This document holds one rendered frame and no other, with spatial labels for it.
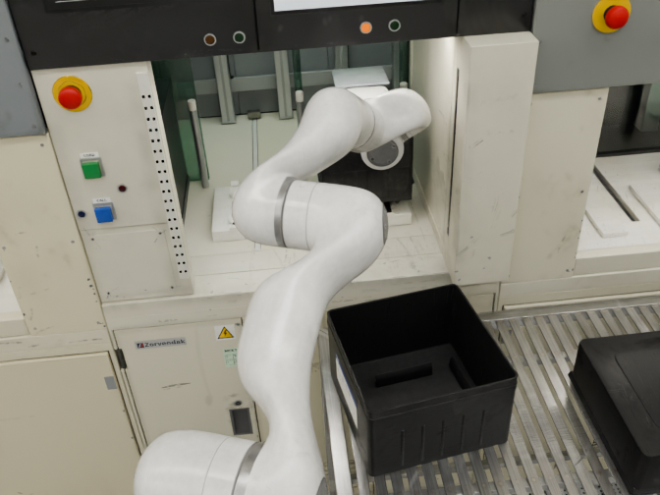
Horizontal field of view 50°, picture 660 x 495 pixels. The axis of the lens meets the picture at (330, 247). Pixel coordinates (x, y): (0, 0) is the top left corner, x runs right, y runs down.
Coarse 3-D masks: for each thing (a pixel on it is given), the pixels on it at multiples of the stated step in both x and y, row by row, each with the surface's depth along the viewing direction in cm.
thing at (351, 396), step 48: (432, 288) 144; (336, 336) 134; (384, 336) 148; (432, 336) 152; (480, 336) 137; (336, 384) 145; (384, 384) 145; (432, 384) 145; (480, 384) 142; (384, 432) 122; (432, 432) 126; (480, 432) 129
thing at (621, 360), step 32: (608, 352) 137; (640, 352) 137; (576, 384) 143; (608, 384) 131; (640, 384) 130; (608, 416) 130; (640, 416) 124; (608, 448) 131; (640, 448) 119; (640, 480) 121
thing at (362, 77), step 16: (336, 80) 160; (352, 80) 160; (368, 80) 159; (384, 80) 159; (352, 160) 162; (400, 160) 163; (320, 176) 166; (336, 176) 164; (352, 176) 164; (368, 176) 165; (384, 176) 165; (400, 176) 166; (384, 192) 168; (400, 192) 168
